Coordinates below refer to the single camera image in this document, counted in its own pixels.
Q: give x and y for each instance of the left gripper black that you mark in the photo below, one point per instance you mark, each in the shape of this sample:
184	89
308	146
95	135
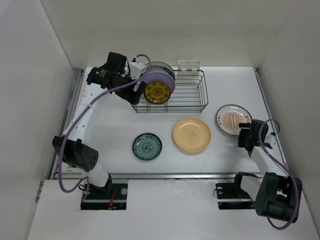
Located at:
132	96

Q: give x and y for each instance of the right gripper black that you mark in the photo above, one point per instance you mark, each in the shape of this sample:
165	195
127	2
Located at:
241	140

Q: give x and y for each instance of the white orange sunburst plate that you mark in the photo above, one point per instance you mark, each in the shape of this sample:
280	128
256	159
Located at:
228	117

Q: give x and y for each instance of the small yellow patterned plate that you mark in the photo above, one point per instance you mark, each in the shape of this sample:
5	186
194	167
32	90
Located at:
157	92

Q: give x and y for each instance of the purple plate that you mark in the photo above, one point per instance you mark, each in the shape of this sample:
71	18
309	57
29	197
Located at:
160	76

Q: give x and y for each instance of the white teal rim plate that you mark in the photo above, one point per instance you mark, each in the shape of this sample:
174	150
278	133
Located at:
161	65

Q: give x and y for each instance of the small blue patterned plate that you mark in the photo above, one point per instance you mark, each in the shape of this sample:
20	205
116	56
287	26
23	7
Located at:
147	146

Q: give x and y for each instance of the beige bear plate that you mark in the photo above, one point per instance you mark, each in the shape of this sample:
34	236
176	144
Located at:
192	135

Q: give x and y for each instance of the grey wire dish rack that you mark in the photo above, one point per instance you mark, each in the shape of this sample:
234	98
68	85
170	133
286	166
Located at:
190	95

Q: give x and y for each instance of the teal rim lettered plate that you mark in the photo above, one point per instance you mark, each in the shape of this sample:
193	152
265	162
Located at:
169	71

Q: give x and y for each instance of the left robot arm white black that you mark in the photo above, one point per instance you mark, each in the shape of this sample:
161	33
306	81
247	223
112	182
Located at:
72	147

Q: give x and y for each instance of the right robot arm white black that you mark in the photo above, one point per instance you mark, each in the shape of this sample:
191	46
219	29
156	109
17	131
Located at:
279	194

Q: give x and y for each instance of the white cutlery holder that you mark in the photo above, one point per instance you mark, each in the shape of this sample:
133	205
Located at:
185	66

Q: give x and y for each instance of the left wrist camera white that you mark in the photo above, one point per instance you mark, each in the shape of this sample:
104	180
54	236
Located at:
137	69

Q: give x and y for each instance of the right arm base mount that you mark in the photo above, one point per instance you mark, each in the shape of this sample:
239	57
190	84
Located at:
231	197

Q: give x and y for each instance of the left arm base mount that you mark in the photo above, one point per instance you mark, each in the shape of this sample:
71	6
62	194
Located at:
114	198

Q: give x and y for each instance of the aluminium front rail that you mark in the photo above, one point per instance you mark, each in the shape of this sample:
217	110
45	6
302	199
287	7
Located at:
170	176

